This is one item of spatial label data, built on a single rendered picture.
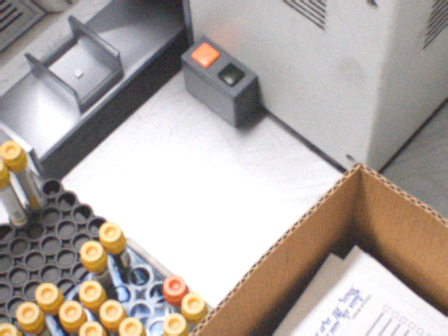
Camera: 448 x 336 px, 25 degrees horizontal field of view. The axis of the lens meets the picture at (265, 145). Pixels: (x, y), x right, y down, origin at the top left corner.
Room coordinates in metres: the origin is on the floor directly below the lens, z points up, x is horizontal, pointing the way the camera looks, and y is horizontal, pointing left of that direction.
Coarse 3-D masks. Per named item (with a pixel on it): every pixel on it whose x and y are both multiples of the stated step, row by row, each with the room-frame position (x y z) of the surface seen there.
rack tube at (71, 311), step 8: (64, 304) 0.23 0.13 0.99; (72, 304) 0.23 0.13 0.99; (64, 312) 0.22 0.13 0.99; (72, 312) 0.22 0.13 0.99; (80, 312) 0.22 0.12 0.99; (64, 320) 0.22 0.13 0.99; (72, 320) 0.22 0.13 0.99; (80, 320) 0.22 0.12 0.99; (72, 328) 0.21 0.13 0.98; (80, 328) 0.22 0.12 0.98
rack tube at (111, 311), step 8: (104, 304) 0.23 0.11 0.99; (112, 304) 0.23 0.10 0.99; (120, 304) 0.23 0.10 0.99; (104, 312) 0.22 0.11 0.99; (112, 312) 0.22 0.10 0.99; (120, 312) 0.22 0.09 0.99; (104, 320) 0.22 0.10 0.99; (112, 320) 0.22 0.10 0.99; (120, 320) 0.22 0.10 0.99; (112, 328) 0.21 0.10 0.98
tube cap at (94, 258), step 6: (84, 246) 0.27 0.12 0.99; (90, 246) 0.27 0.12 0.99; (96, 246) 0.27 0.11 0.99; (84, 252) 0.26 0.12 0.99; (90, 252) 0.27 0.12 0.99; (96, 252) 0.26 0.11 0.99; (102, 252) 0.26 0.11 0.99; (84, 258) 0.26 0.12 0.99; (90, 258) 0.26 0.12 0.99; (96, 258) 0.26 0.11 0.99; (102, 258) 0.26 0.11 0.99; (84, 264) 0.26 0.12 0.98; (90, 264) 0.26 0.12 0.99; (96, 264) 0.26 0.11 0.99; (102, 264) 0.26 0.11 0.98; (90, 270) 0.26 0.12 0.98; (96, 270) 0.26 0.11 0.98; (102, 270) 0.26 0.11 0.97
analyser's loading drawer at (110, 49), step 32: (128, 0) 0.52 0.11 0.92; (160, 0) 0.52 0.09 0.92; (96, 32) 0.49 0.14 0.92; (128, 32) 0.49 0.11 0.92; (160, 32) 0.49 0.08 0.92; (32, 64) 0.45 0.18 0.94; (64, 64) 0.46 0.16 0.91; (96, 64) 0.46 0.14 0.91; (128, 64) 0.46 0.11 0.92; (0, 96) 0.43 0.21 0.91; (32, 96) 0.43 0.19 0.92; (64, 96) 0.42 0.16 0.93; (96, 96) 0.43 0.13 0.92; (0, 128) 0.39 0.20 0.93; (32, 128) 0.40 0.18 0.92; (64, 128) 0.40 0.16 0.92; (32, 160) 0.37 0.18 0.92
